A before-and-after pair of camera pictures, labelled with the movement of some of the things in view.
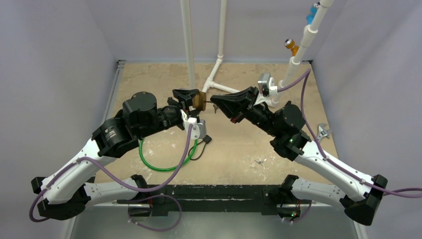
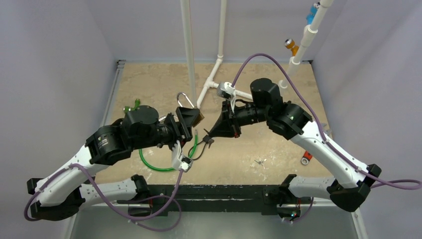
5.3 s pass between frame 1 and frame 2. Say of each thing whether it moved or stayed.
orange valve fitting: stayed
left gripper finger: moved
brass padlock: moved
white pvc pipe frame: stayed
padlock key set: moved
